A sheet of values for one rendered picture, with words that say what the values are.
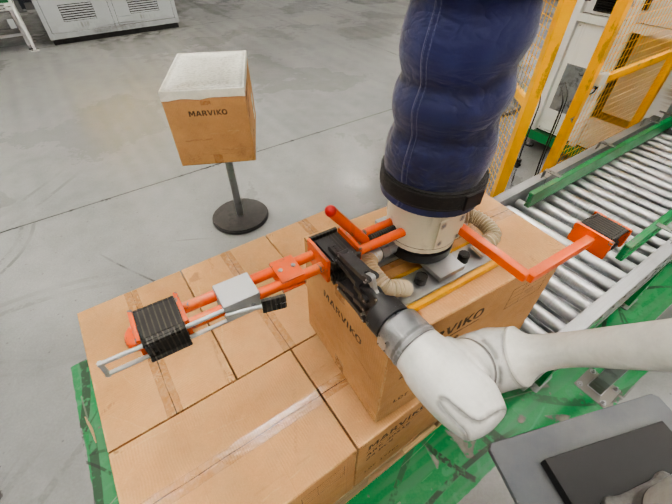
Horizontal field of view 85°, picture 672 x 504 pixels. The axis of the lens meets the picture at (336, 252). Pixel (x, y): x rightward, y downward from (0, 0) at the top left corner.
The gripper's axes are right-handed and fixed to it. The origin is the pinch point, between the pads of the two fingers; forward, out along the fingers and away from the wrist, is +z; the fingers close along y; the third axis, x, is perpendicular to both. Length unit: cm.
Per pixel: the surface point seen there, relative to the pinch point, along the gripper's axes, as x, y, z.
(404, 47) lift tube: 17.0, -36.2, 3.4
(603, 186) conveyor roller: 190, 62, 12
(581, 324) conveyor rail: 86, 55, -33
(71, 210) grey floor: -69, 118, 245
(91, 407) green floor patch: -82, 116, 76
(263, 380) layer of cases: -17, 61, 15
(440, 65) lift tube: 17.3, -35.5, -4.5
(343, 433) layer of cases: -5, 61, -14
